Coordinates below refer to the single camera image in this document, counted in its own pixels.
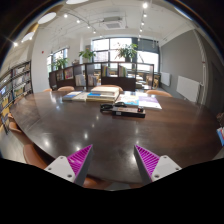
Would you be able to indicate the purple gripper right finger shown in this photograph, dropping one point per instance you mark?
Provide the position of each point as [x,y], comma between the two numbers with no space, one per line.
[153,167]

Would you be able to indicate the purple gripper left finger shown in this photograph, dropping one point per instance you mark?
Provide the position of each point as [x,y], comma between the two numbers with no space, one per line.
[74,167]

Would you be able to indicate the black charger plug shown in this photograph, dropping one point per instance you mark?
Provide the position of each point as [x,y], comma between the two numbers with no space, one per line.
[106,107]

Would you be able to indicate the orange chair near left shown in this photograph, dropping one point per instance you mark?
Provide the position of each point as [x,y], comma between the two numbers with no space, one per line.
[35,156]

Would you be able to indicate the orange chair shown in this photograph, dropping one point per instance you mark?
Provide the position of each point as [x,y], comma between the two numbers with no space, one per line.
[159,93]
[110,86]
[66,88]
[35,156]
[18,133]

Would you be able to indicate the orange chair left middle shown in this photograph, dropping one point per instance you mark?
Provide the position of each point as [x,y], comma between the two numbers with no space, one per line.
[18,133]

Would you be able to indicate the purple cover magazine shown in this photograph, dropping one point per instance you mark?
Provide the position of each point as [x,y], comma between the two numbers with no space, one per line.
[149,102]

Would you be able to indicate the black power strip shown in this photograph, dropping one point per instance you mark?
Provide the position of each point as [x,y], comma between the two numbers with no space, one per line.
[130,112]

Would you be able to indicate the blue cover book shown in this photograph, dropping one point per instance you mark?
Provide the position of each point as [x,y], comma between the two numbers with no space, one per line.
[70,96]

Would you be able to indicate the teal cover magazine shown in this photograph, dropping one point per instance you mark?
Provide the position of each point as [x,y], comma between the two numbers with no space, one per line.
[129,100]

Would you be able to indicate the orange chair far right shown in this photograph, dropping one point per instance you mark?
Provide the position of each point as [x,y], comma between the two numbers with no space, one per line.
[159,93]

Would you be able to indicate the stack of large books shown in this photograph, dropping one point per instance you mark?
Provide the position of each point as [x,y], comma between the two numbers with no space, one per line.
[102,93]

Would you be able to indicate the orange chair far left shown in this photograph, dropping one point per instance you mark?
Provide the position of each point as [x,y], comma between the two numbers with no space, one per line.
[66,88]

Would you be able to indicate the orange chair far centre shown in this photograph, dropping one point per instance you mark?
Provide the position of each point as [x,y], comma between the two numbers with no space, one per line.
[110,86]

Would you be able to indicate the dark curved bookshelf divider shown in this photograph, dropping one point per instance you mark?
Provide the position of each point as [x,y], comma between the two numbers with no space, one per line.
[127,75]

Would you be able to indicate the potted plant left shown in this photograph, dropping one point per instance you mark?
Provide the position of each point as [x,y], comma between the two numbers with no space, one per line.
[60,63]

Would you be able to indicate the potted plant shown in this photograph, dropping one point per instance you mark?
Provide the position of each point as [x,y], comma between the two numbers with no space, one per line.
[127,51]
[60,63]
[87,55]

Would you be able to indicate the potted plant centre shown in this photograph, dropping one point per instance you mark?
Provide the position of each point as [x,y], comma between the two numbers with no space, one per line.
[87,55]

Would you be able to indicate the potted plant right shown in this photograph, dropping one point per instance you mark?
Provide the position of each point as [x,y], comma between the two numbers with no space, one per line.
[127,51]

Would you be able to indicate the ceiling air conditioner vent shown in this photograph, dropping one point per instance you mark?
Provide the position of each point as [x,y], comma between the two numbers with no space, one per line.
[113,23]

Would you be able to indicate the white wall radiator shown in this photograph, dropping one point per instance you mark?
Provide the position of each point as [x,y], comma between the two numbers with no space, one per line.
[188,88]

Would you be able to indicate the left wall bookshelf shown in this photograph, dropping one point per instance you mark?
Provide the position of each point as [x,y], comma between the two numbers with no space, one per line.
[16,82]

